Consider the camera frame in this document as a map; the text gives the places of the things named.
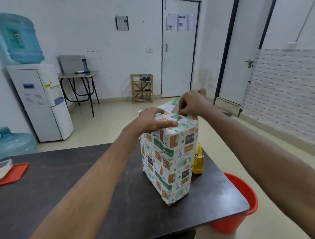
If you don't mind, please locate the red plastic bucket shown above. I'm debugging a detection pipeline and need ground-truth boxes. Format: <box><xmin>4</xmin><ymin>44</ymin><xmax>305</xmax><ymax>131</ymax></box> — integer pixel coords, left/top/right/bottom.
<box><xmin>210</xmin><ymin>172</ymin><xmax>259</xmax><ymax>234</ymax></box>

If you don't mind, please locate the yellow tape dispenser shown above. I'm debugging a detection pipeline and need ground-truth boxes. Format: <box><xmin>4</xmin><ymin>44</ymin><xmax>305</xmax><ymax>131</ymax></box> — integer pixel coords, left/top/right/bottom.
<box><xmin>192</xmin><ymin>142</ymin><xmax>205</xmax><ymax>175</ymax></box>

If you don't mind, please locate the framed wall notice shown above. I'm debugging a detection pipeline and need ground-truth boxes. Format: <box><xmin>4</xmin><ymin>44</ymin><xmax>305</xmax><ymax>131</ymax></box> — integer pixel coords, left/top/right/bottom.
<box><xmin>115</xmin><ymin>15</ymin><xmax>129</xmax><ymax>31</ymax></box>

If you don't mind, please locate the person's left forearm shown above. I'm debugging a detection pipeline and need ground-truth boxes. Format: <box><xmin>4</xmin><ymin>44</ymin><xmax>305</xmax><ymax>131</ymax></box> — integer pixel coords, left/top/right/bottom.
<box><xmin>29</xmin><ymin>126</ymin><xmax>143</xmax><ymax>239</ymax></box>

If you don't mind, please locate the wooden shoe rack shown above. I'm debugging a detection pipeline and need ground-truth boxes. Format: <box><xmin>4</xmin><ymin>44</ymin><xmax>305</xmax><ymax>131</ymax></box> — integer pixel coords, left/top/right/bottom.
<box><xmin>131</xmin><ymin>74</ymin><xmax>154</xmax><ymax>104</ymax></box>

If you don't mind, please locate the paper notice with dark block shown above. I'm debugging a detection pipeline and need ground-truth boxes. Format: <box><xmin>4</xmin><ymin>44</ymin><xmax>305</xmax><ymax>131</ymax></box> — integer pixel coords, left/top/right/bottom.
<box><xmin>177</xmin><ymin>14</ymin><xmax>188</xmax><ymax>32</ymax></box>

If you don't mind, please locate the person's right forearm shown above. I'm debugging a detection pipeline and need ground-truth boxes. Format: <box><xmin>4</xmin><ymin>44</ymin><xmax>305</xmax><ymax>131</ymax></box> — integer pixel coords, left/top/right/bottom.
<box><xmin>200</xmin><ymin>105</ymin><xmax>315</xmax><ymax>239</ymax></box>

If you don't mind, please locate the white door with paper notices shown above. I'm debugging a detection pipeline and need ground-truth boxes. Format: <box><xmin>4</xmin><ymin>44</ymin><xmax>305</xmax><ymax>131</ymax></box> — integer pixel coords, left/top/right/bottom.
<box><xmin>161</xmin><ymin>0</ymin><xmax>202</xmax><ymax>98</ymax></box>

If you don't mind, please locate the gift-wrapped patterned box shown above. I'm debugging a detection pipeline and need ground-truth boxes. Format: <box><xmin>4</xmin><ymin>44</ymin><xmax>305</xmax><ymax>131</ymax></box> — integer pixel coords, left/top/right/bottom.
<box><xmin>137</xmin><ymin>97</ymin><xmax>199</xmax><ymax>207</ymax></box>

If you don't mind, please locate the white water dispenser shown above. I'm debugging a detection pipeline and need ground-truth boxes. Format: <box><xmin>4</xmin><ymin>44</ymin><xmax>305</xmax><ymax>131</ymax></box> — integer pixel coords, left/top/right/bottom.
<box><xmin>6</xmin><ymin>64</ymin><xmax>74</xmax><ymax>143</ymax></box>

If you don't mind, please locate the grey board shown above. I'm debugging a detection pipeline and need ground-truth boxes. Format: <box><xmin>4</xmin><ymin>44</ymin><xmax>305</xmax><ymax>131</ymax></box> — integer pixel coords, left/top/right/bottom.
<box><xmin>58</xmin><ymin>55</ymin><xmax>88</xmax><ymax>74</ymax></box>

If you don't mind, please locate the white wavy-patterned wall panel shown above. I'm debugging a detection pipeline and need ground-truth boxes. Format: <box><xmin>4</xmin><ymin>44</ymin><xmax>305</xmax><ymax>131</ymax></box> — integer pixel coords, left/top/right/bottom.
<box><xmin>242</xmin><ymin>48</ymin><xmax>315</xmax><ymax>146</ymax></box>

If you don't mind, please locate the small black-framed side table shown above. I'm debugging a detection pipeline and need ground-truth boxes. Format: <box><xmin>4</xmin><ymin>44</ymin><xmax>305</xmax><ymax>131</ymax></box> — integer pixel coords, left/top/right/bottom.
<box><xmin>57</xmin><ymin>70</ymin><xmax>100</xmax><ymax>118</ymax></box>

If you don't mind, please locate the red plastic lid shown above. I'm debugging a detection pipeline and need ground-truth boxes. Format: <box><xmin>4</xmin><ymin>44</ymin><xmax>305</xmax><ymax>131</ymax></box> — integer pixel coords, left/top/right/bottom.
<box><xmin>0</xmin><ymin>163</ymin><xmax>30</xmax><ymax>186</ymax></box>

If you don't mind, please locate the white door with black frame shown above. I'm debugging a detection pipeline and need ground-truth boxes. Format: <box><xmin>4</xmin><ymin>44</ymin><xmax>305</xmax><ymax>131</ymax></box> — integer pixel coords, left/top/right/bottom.
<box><xmin>214</xmin><ymin>0</ymin><xmax>276</xmax><ymax>107</ymax></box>

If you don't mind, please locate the plain blue water jug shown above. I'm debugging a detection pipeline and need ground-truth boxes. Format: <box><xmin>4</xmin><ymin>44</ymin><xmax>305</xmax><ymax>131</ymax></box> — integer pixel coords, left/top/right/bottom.
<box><xmin>0</xmin><ymin>126</ymin><xmax>39</xmax><ymax>160</ymax></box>

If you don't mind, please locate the person's left hand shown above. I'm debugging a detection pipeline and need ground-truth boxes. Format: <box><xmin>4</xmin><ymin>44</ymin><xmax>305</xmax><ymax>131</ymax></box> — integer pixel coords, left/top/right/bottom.
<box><xmin>129</xmin><ymin>107</ymin><xmax>179</xmax><ymax>135</ymax></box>

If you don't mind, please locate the clear plastic container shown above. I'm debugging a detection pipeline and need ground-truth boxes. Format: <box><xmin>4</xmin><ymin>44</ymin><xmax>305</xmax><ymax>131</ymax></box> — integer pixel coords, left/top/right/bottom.
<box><xmin>0</xmin><ymin>159</ymin><xmax>13</xmax><ymax>180</ymax></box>

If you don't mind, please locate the person's right hand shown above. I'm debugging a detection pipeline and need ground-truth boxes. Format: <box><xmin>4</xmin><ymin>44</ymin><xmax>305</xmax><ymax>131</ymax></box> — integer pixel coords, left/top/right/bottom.
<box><xmin>177</xmin><ymin>88</ymin><xmax>215</xmax><ymax>117</ymax></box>

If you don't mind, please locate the paper notice with grey print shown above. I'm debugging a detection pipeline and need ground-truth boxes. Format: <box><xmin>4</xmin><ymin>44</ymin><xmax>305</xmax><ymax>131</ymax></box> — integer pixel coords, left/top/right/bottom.
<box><xmin>166</xmin><ymin>13</ymin><xmax>177</xmax><ymax>31</ymax></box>

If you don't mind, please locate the blue water jug with label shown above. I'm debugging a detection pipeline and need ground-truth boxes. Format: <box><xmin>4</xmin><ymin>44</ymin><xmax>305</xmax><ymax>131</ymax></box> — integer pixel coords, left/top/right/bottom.
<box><xmin>0</xmin><ymin>13</ymin><xmax>45</xmax><ymax>65</ymax></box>

